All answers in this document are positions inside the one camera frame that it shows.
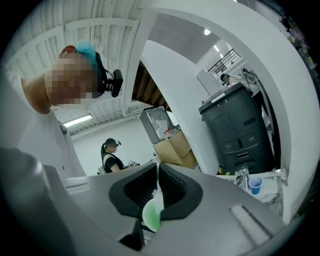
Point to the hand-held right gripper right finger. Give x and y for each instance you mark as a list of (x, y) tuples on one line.
[(220, 225)]

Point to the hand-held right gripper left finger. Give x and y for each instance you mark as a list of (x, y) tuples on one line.
[(82, 212)]

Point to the green plastic cup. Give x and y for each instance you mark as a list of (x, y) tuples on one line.
[(151, 216)]

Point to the white bottle brush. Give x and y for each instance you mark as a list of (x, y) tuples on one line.
[(159, 185)]

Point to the blue plastic cup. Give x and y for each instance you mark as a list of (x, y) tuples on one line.
[(255, 185)]

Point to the chrome faucet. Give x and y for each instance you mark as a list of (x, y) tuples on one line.
[(243, 176)]

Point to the marble pattern sink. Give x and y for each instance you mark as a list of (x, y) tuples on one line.
[(270, 190)]

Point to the person's white shirt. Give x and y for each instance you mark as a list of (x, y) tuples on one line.
[(37, 140)]

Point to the large brown cardboard box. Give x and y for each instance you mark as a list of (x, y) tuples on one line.
[(175, 152)]

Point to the dark grey machine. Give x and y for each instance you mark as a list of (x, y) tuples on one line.
[(235, 135)]

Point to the tube ceiling light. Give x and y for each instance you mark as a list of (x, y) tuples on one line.
[(77, 120)]

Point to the clear plastic bag with red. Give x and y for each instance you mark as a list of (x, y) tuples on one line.
[(170, 132)]

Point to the person's head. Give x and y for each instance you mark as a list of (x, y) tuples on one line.
[(67, 82)]

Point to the brown wooden staircase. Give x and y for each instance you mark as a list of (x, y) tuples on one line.
[(147, 87)]

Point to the white tall cabinet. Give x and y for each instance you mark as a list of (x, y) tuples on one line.
[(207, 82)]

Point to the blue hair cover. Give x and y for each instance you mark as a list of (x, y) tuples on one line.
[(86, 50)]

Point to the black metal railing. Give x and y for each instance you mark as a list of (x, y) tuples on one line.
[(225, 61)]

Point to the round ceiling light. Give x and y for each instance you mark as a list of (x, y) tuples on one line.
[(207, 31)]

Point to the metal frame cabinet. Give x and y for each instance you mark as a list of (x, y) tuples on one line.
[(152, 122)]

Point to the black head-mounted camera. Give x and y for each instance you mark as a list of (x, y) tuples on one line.
[(116, 82)]

